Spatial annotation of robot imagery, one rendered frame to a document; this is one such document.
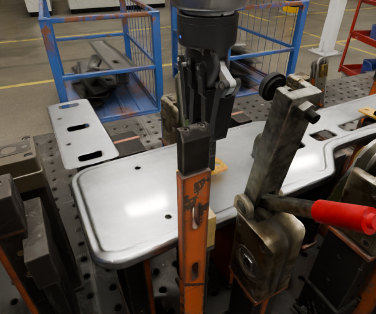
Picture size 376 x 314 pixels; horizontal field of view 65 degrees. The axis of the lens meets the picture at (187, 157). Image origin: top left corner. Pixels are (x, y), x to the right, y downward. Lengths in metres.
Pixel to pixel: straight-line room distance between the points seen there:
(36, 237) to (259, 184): 0.30
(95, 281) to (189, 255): 0.44
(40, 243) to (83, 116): 0.36
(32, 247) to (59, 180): 0.62
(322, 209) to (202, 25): 0.23
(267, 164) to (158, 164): 0.26
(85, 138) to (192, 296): 0.38
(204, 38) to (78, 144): 0.36
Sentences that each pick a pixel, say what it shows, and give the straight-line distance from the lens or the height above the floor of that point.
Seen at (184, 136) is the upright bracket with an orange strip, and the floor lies 1.19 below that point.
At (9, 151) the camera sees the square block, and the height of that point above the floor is 1.06.
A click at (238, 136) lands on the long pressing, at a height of 1.00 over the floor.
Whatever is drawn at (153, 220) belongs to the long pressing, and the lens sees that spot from 0.43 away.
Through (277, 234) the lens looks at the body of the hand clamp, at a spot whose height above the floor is 1.05.
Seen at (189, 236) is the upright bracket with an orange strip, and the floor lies 1.08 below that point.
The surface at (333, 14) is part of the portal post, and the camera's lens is 5.03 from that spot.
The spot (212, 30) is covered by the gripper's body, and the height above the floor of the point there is 1.24.
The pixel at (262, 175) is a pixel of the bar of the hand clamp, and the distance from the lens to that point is 0.33.
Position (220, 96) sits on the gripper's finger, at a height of 1.17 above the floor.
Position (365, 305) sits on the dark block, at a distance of 0.69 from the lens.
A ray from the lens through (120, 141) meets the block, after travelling 0.65.
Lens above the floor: 1.32
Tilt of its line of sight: 35 degrees down
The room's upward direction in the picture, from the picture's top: straight up
